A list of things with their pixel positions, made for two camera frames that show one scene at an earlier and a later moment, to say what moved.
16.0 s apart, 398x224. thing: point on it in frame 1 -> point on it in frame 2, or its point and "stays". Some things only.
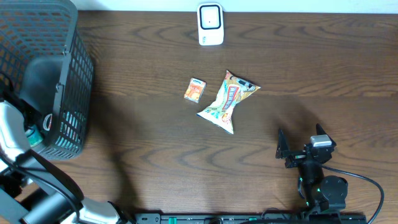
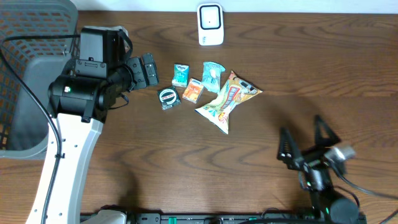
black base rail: (249, 218) stays
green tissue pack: (34, 135) -> (181, 75)
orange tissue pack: (194, 90) stays
